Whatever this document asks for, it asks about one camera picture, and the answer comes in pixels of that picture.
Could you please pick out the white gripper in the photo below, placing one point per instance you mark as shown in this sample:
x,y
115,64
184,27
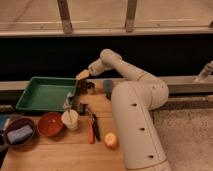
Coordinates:
x,y
95,69

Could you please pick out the dark purple grape bunch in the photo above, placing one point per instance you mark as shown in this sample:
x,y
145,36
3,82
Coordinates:
x,y
81,86

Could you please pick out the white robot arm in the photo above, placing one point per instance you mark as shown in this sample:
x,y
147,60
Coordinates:
x,y
131,102

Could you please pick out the small metal cup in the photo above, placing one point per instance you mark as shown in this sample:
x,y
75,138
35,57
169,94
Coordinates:
x,y
90,88

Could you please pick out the white paper cup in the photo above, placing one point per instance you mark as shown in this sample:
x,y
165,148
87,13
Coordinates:
x,y
70,119

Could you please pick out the small dark box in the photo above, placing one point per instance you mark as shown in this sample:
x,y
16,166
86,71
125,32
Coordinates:
x,y
82,108

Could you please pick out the small silver figurine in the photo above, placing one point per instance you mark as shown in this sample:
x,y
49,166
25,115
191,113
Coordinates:
x,y
68,101

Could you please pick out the green plastic tray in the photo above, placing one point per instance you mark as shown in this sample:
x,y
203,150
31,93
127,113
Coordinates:
x,y
46,94

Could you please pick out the red bowl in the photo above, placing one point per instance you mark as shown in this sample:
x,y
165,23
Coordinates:
x,y
50,124

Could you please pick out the yellow red apple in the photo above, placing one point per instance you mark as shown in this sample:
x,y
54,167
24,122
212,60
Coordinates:
x,y
111,141

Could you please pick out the dark brown bowl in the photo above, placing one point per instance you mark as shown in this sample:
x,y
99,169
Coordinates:
x,y
16,124

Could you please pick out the blue sponge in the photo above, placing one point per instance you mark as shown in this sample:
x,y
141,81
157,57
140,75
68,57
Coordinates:
x,y
20,134

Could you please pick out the blue object at edge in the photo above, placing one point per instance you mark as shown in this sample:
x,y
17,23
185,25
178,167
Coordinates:
x,y
4,120

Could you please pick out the black handled tool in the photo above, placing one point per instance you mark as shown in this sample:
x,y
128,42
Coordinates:
x,y
94,124

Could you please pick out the orange handled tool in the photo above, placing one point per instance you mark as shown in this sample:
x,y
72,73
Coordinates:
x,y
90,129

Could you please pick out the left metal window post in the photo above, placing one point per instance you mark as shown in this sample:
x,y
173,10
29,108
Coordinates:
x,y
65,16

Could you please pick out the metal window post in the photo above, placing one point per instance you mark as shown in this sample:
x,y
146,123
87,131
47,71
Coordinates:
x,y
65,16
130,15

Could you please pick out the right metal window post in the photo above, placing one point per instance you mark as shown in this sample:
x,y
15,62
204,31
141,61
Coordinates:
x,y
130,15

